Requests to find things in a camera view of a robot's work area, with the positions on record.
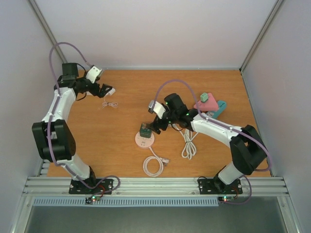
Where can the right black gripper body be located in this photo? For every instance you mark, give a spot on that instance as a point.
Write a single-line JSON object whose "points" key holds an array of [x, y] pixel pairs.
{"points": [[165, 126]]}

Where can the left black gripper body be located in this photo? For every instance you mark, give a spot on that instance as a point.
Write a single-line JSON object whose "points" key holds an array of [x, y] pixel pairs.
{"points": [[93, 91]]}

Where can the white usb charger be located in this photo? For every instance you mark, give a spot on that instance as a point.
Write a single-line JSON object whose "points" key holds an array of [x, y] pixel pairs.
{"points": [[111, 92]]}

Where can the green cube socket adapter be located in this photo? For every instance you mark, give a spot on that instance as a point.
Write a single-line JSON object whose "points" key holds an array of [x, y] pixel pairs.
{"points": [[144, 131]]}

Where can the round pink power strip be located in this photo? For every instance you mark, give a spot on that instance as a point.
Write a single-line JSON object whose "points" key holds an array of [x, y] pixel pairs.
{"points": [[144, 142]]}

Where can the light green plug adapter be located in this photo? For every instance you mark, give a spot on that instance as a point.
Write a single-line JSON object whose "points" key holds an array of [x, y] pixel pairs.
{"points": [[204, 97]]}

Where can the pink triangular power strip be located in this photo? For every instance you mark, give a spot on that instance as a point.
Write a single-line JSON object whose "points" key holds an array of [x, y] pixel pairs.
{"points": [[210, 105]]}

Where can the teal power strip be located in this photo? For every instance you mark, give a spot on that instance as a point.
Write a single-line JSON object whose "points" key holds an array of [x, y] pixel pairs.
{"points": [[221, 107]]}

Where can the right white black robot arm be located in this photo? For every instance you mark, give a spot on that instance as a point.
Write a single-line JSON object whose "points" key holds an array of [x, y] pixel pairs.
{"points": [[246, 146]]}

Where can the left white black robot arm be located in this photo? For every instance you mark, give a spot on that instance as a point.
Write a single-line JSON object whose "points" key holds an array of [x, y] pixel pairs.
{"points": [[52, 135]]}

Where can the right controller board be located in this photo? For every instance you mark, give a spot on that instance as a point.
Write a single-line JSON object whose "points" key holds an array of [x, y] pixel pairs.
{"points": [[226, 198]]}

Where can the controller board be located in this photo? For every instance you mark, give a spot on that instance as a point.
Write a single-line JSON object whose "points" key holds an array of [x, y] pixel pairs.
{"points": [[92, 199], [226, 198]]}

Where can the left controller board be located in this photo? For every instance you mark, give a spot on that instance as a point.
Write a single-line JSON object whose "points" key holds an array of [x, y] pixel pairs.
{"points": [[92, 199]]}

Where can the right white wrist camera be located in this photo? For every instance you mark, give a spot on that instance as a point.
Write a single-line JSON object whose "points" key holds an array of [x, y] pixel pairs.
{"points": [[157, 108]]}

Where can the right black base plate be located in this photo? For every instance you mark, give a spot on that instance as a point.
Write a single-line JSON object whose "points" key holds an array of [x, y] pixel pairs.
{"points": [[207, 187]]}

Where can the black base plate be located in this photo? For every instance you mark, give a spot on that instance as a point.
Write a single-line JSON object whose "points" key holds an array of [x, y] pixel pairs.
{"points": [[207, 187], [76, 187]]}

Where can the grey slotted cable duct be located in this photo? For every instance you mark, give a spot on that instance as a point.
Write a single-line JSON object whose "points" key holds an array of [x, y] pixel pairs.
{"points": [[127, 202]]}

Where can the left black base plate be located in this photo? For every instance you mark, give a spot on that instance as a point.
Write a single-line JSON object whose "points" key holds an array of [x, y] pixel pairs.
{"points": [[76, 187]]}

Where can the aluminium front rail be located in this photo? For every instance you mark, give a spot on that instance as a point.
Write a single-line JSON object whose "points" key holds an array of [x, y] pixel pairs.
{"points": [[152, 187]]}

